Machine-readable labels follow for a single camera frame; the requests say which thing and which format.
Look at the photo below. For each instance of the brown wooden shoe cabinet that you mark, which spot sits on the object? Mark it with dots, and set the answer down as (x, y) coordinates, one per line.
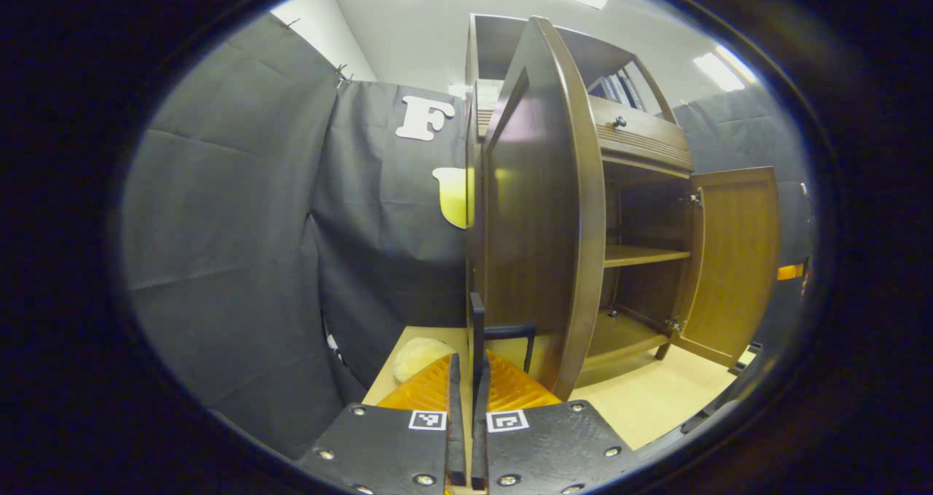
(641, 211)

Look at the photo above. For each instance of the metal backdrop clip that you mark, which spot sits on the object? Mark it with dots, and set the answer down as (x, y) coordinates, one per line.
(342, 76)

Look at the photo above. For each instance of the cream round object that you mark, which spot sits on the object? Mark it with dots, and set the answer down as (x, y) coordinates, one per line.
(423, 358)

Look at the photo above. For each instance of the small ceiling light panel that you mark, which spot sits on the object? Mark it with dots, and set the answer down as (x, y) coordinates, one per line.
(718, 72)

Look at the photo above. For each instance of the black backdrop cloth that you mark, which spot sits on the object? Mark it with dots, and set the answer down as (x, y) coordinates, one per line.
(233, 225)

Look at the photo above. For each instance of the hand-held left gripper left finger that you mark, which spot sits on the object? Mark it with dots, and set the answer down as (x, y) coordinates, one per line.
(455, 422)

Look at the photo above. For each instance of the wooden drawer with black knob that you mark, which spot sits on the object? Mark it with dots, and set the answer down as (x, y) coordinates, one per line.
(645, 141)

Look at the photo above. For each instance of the wooden cabinet door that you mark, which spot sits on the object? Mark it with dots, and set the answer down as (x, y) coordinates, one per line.
(736, 262)
(539, 225)

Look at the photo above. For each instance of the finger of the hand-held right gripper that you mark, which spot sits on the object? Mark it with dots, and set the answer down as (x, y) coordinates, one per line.
(791, 271)

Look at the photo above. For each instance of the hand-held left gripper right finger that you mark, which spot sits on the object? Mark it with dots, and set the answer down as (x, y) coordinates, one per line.
(479, 422)

